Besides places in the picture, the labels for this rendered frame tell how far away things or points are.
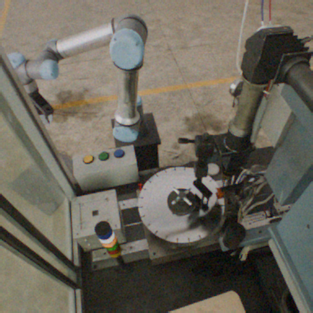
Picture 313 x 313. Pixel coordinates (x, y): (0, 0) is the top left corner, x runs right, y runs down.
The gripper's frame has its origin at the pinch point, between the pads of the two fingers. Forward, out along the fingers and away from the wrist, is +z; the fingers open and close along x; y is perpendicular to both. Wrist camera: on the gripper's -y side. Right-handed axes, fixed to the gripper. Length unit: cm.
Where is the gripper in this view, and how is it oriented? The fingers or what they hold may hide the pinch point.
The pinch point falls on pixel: (49, 124)
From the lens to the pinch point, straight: 147.0
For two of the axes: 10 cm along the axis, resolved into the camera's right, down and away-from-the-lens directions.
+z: -0.1, 5.5, 8.3
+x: -5.9, 6.7, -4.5
